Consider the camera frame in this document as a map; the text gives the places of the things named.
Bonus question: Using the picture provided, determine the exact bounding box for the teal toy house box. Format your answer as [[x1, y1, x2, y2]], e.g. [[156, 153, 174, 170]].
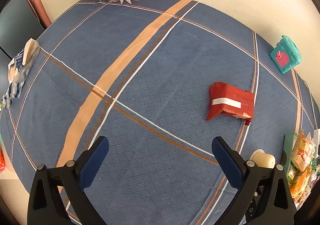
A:
[[270, 35, 302, 74]]

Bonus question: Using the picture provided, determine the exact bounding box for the yellow cake packet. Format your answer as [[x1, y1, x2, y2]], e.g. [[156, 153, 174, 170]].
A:
[[290, 166, 312, 203]]

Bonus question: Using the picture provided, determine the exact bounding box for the small red box snack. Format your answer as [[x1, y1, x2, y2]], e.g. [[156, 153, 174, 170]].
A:
[[206, 82, 254, 125]]

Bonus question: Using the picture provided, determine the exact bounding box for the green rimmed white tray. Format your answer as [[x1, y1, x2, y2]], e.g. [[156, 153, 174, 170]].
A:
[[281, 129, 319, 209]]

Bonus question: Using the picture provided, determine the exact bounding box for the unwrapped round white pastry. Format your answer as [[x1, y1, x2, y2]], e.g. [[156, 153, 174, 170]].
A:
[[250, 149, 276, 169]]

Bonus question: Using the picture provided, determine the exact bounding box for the blue white crumpled wrapper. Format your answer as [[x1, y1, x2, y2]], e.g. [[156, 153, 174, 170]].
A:
[[2, 38, 40, 109]]

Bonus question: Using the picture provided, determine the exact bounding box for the blue plaid tablecloth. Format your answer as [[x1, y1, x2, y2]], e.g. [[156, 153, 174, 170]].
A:
[[1, 0, 319, 224]]

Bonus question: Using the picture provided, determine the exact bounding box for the orange cream snack packet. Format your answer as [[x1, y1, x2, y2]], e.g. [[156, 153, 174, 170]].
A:
[[291, 129, 315, 172]]

